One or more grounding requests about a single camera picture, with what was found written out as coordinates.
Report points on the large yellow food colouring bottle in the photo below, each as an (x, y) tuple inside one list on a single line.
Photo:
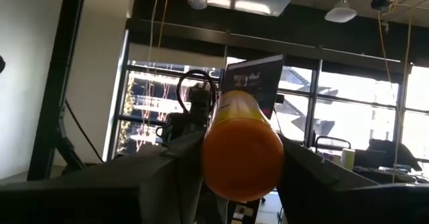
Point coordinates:
[(241, 157)]

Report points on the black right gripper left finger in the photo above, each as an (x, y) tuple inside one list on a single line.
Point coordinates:
[(100, 190)]

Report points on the black office desk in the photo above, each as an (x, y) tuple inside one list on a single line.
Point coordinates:
[(385, 177)]

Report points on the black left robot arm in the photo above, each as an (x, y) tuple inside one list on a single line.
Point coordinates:
[(187, 123)]

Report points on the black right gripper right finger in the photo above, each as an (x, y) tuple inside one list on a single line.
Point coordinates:
[(335, 200)]

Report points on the white ceiling lamp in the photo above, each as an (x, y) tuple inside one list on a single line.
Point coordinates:
[(340, 14)]

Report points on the black aluminium table frame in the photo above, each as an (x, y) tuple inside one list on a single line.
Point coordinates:
[(63, 49)]

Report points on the pale cup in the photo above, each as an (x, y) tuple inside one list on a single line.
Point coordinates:
[(348, 158)]

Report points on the black computer monitor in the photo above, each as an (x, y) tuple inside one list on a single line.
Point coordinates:
[(254, 80)]

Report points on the black mesh office chair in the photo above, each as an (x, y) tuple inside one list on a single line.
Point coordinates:
[(332, 143)]

